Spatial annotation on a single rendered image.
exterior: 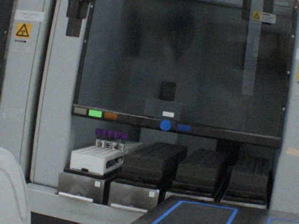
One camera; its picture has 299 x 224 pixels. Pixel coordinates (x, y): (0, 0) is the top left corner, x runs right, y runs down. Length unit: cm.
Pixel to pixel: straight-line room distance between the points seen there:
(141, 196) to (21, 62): 55
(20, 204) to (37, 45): 117
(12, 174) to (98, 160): 103
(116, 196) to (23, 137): 36
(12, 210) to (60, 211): 105
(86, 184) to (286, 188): 57
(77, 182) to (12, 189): 102
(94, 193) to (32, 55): 46
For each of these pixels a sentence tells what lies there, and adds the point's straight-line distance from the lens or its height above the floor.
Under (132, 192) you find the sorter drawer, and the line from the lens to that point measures 190.
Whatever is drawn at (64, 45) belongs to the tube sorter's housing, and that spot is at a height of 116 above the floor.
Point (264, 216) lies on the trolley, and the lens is 162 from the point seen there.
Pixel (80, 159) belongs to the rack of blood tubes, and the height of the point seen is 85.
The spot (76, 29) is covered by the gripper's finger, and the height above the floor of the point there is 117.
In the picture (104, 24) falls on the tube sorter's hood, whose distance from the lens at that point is 199.
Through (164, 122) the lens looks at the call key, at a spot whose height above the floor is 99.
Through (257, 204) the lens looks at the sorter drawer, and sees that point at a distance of 188.
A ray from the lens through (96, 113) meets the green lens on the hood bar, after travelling 197.
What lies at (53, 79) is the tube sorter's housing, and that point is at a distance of 204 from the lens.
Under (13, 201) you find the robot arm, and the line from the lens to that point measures 92.
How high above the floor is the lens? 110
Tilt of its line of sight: 3 degrees down
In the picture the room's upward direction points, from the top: 9 degrees clockwise
